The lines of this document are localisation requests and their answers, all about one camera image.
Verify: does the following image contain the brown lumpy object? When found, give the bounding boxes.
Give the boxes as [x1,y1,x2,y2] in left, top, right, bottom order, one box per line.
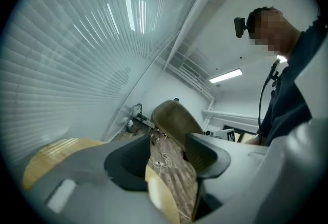
[150,99,206,154]

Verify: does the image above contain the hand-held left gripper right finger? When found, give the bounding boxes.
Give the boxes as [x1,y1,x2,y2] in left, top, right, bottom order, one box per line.
[184,132,270,224]

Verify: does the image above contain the black head camera cable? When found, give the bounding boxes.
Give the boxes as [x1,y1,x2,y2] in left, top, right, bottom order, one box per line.
[257,58,280,139]

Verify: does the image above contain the black head-mounted camera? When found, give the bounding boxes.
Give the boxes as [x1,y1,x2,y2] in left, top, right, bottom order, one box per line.
[233,16,249,39]

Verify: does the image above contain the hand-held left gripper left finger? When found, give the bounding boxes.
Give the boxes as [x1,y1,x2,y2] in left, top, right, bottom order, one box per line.
[22,135,165,224]

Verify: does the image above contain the black folding chair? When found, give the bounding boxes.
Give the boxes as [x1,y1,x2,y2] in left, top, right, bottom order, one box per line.
[131,103,150,137]

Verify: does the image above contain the white power strip with cables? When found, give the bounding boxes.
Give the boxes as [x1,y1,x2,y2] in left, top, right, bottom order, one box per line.
[149,152,174,170]

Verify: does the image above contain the ceiling air vent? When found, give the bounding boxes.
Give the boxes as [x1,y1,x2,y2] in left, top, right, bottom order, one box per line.
[178,62,203,78]

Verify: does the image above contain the round wooden side table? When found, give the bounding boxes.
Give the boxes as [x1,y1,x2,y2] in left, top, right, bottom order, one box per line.
[22,137,180,224]

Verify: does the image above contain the ceiling light panel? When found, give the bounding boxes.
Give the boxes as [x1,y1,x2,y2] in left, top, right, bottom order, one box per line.
[208,67,244,84]

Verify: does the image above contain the person's dark shirt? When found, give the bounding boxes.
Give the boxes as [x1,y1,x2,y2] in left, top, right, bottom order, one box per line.
[257,12,328,147]

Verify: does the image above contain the bag on floor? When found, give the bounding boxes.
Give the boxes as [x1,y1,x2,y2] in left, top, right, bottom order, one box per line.
[125,117,136,133]

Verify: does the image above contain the person's head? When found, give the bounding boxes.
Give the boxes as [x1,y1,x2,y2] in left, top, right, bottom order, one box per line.
[247,6,302,57]

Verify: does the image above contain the white ceiling pipes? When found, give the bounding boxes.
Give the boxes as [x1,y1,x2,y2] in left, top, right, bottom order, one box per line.
[156,0,259,126]

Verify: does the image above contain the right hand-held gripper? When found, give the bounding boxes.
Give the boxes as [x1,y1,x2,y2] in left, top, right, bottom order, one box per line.
[204,127,236,142]

